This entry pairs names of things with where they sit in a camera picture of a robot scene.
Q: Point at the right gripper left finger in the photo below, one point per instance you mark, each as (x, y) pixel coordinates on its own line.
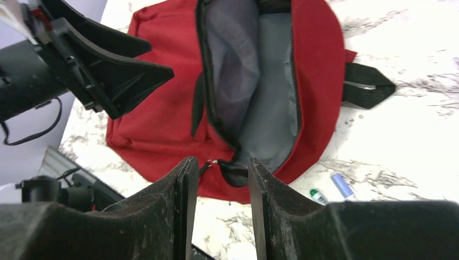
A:
(155, 223)

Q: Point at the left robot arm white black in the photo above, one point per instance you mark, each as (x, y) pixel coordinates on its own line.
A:
(27, 81)

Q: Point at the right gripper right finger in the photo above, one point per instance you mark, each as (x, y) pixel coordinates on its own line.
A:
(288, 225)

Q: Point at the blue capped white marker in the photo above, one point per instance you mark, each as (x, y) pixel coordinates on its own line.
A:
(318, 197)

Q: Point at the red student backpack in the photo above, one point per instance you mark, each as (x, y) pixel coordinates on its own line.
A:
(252, 79)

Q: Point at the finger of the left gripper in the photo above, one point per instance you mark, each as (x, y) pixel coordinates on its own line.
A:
(105, 37)
(139, 79)

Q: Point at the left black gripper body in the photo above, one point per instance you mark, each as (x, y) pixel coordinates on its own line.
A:
(85, 69)

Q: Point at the clear pen blue cap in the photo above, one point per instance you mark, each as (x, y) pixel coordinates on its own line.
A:
(342, 186)

